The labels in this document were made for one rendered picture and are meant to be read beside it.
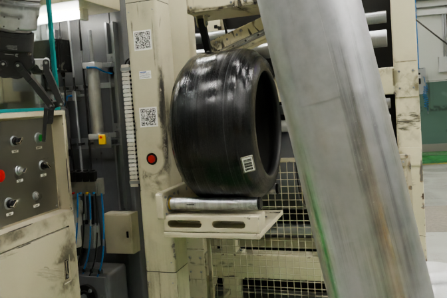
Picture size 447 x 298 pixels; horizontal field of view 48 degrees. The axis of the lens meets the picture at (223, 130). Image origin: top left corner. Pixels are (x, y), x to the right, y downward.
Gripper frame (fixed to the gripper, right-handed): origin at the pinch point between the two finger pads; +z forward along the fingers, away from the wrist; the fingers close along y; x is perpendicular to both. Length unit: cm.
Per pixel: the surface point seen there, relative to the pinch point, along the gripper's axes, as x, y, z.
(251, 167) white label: 41, 70, 20
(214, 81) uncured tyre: 54, 58, -4
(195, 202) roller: 55, 58, 40
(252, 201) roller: 44, 75, 34
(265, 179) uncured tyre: 49, 80, 27
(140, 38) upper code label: 89, 37, -11
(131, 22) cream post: 93, 33, -16
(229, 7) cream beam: 98, 73, -27
